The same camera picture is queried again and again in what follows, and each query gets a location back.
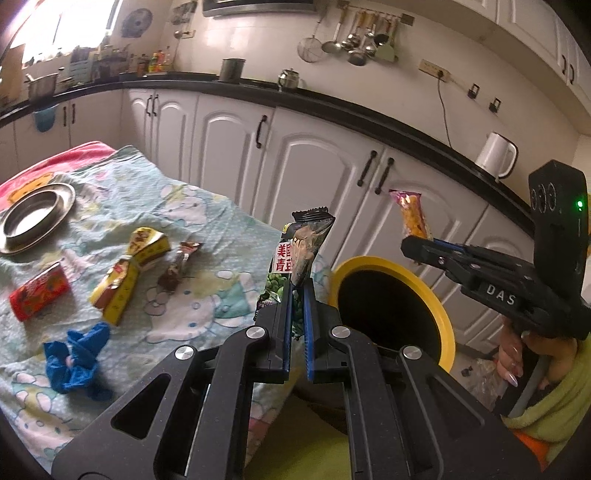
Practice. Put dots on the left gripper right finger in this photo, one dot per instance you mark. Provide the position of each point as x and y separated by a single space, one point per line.
407 417

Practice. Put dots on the blue glove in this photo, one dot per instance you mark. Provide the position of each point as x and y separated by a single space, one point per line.
73 365

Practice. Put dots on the red yellow snack packet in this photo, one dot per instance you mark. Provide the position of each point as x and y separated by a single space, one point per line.
414 220

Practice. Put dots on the yellow red snack wrapper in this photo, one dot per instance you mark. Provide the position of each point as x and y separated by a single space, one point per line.
114 291

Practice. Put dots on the red candy tube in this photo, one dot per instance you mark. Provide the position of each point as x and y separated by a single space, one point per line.
37 293

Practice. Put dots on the brown chocolate wrapper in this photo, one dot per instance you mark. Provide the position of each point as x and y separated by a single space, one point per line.
172 276

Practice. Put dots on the green pea snack packet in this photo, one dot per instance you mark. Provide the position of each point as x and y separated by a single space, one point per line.
291 264

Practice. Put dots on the yellow rimmed trash bin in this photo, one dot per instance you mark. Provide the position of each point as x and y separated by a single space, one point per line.
393 307

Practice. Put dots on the person's right hand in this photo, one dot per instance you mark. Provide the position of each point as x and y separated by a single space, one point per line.
510 365

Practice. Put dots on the white electric kettle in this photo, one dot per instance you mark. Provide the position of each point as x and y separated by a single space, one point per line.
498 156

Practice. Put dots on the hello kitty blanket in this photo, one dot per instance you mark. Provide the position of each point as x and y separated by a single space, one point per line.
118 191

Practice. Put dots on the black countertop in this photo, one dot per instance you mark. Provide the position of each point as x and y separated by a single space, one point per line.
368 122

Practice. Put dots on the metal plate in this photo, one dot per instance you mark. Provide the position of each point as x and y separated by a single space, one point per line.
68 195

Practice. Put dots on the metal bowl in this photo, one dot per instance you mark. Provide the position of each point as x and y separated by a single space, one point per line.
31 216

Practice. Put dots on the hanging steel ladle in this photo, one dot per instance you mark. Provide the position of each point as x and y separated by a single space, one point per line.
332 47

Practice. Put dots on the small steel teapot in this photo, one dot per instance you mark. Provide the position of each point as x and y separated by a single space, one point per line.
288 80

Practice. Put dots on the blue hanging bin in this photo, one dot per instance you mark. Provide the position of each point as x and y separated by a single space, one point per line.
44 119

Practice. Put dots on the steel stock pot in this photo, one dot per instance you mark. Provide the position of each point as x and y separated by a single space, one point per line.
41 87

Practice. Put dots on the dark metal cup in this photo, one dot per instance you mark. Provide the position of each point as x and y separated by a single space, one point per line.
231 70

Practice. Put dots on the black range hood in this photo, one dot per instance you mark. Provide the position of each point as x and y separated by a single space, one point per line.
212 8

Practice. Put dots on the wall power socket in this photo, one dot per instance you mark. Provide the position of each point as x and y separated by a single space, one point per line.
434 70

